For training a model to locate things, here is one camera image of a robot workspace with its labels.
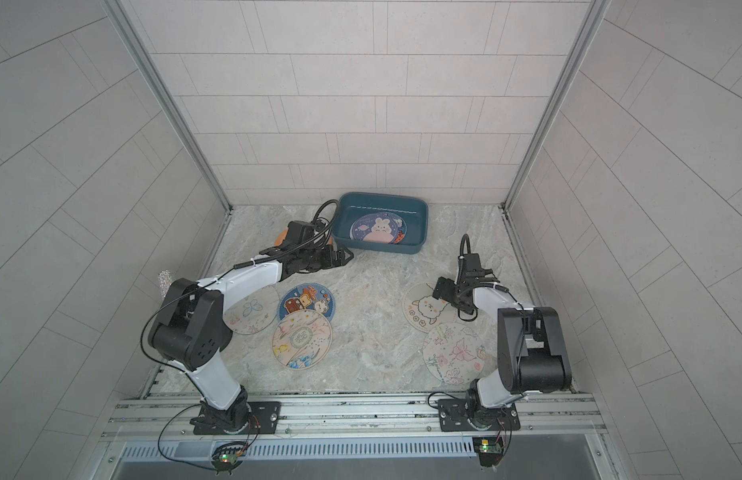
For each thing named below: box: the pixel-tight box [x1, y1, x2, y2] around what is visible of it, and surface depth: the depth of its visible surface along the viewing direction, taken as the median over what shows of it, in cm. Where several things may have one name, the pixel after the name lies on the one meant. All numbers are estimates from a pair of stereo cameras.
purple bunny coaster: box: [349, 212, 408, 244], surface depth 111 cm
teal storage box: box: [331, 192, 429, 254], surface depth 114 cm
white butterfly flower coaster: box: [422, 322, 487, 386], surface depth 83 cm
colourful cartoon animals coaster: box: [394, 226, 407, 244], surface depth 110 cm
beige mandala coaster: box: [272, 309, 333, 371], surface depth 85 cm
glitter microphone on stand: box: [158, 269, 172, 297], surface depth 74 cm
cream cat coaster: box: [402, 283, 458, 333], surface depth 91 cm
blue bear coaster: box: [278, 282, 336, 321], surface depth 93 cm
